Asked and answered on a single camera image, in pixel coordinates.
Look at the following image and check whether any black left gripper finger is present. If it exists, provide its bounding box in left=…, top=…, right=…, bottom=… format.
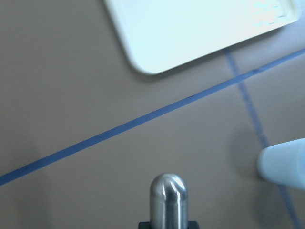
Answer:
left=188, top=221, right=199, bottom=229

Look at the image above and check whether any steel muddler with black tip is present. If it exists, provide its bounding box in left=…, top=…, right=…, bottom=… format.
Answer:
left=150, top=173, right=188, bottom=229

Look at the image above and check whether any light blue plastic cup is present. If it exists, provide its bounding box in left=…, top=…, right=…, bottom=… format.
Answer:
left=257, top=138, right=305, bottom=190

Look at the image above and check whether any cream bear tray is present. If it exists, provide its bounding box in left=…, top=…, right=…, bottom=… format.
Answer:
left=104, top=0, right=301, bottom=74

